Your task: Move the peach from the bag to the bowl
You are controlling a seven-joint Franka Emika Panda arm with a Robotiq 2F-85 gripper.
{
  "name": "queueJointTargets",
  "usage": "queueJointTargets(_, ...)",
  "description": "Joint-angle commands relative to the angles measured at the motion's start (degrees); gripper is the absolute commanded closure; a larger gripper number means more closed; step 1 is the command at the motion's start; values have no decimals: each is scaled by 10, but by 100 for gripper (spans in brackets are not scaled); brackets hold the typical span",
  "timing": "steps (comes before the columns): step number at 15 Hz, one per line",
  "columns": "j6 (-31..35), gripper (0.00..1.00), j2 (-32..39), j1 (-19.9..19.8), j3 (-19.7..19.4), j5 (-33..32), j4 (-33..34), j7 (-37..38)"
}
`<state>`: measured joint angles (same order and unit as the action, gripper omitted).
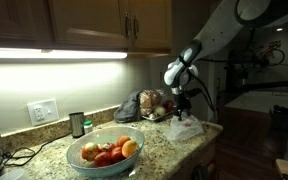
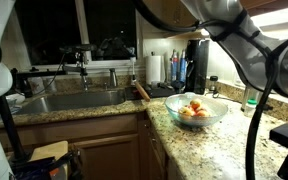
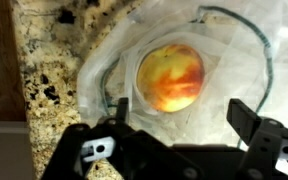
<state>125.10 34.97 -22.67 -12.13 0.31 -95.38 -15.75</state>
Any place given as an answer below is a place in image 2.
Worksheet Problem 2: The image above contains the large glass bowl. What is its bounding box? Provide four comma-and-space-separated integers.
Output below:
164, 93, 229, 128

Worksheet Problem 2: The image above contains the metal cup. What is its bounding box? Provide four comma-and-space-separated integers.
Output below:
240, 85, 262, 113

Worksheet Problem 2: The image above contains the orange fruit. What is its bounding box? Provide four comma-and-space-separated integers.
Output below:
195, 109, 212, 118
178, 106, 196, 118

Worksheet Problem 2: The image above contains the small jar black lid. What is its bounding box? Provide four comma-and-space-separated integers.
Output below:
208, 75, 219, 93

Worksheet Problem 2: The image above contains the yellow red apple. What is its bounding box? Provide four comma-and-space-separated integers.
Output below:
189, 98, 203, 111

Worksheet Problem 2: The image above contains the tall black appliance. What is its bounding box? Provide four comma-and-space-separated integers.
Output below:
185, 39, 210, 95

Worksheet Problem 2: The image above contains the black flat tray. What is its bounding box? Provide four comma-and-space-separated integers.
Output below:
123, 83, 187, 100

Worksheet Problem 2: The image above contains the blue spray bottle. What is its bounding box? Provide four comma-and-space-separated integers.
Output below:
178, 49, 188, 84

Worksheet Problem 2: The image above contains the under cabinet light strip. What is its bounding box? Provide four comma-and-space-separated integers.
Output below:
250, 4, 288, 33

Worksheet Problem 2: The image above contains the spray bottle red label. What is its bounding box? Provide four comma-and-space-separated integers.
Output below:
170, 49, 179, 83

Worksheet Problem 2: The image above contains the pale spray bottle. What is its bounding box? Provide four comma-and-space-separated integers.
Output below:
163, 51, 172, 83

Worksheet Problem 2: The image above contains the wooden rolling pin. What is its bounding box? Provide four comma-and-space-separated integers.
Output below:
133, 81, 152, 103

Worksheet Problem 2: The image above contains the paper towel roll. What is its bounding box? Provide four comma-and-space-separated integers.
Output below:
145, 54, 165, 86

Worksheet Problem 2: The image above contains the wooden base cabinet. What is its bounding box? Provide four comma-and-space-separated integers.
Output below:
0, 111, 185, 180

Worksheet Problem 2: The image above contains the white dish brush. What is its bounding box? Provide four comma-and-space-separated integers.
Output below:
129, 56, 138, 85

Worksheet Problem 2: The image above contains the metal soap dispenser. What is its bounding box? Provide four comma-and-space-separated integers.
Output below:
108, 68, 119, 89

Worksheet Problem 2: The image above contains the chrome kitchen faucet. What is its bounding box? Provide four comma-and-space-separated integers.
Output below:
63, 52, 91, 92

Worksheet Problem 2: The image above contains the stainless steel sink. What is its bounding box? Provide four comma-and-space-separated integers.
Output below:
15, 89, 127, 116

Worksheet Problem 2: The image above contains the light wooden board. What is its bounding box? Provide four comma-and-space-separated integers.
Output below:
28, 140, 70, 162

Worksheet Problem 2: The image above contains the black equipment orange tag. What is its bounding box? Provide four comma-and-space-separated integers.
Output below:
10, 150, 82, 180

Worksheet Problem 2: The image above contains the white framed window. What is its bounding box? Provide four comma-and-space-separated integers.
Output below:
12, 0, 144, 72

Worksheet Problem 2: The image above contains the white mug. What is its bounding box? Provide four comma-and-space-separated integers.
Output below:
28, 77, 46, 95
43, 78, 58, 94

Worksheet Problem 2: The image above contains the black stand pole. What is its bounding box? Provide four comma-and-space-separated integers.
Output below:
0, 95, 32, 164

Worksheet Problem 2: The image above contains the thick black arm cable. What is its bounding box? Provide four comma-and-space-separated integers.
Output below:
132, 0, 288, 180

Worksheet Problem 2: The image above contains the black power cable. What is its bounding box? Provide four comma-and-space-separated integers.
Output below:
203, 89, 235, 102

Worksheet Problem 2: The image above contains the wooden wall cabinet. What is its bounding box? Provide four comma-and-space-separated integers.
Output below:
143, 0, 202, 38

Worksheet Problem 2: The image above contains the black stereo camera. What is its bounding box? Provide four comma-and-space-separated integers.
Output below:
59, 43, 98, 55

